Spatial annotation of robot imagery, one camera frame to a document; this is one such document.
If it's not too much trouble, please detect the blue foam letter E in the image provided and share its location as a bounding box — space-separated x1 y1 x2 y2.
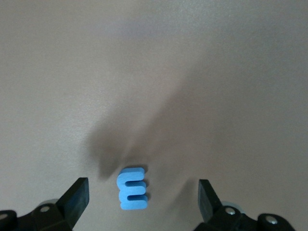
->
116 167 148 210

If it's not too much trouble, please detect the brown table cover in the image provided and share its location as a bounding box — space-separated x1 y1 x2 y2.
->
0 0 308 231

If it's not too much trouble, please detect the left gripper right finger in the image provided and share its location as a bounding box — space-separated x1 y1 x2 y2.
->
194 179 295 231

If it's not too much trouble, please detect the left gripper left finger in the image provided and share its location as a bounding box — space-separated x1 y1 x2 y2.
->
0 177 90 231

